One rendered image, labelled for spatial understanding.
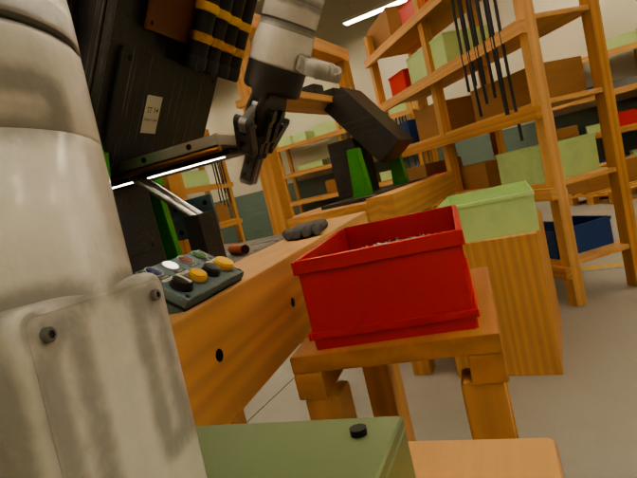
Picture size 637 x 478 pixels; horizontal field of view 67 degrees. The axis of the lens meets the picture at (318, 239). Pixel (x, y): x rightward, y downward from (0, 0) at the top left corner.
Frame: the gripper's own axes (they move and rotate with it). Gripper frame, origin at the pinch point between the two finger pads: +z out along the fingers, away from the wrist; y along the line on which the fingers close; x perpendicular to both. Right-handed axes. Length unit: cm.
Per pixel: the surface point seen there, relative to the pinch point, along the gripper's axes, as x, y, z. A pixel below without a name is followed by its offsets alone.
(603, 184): 191, -640, 22
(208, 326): 5.9, 13.8, 16.1
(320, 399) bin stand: 20.8, 7.4, 23.0
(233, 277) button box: 3.3, 4.0, 13.9
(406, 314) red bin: 26.6, 4.7, 8.3
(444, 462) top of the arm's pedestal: 31.3, 37.3, 0.4
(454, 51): -13, -320, -49
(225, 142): -12.4, -14.6, 1.2
